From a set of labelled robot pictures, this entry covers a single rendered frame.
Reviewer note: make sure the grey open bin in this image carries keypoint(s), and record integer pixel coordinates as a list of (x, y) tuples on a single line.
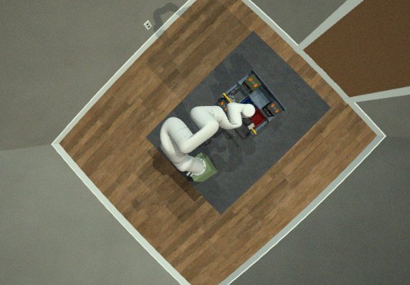
[(237, 93)]

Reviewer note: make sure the red bin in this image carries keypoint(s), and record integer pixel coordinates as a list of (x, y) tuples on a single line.
[(257, 118)]

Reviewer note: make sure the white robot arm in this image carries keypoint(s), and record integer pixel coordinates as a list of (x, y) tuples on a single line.
[(207, 119)]

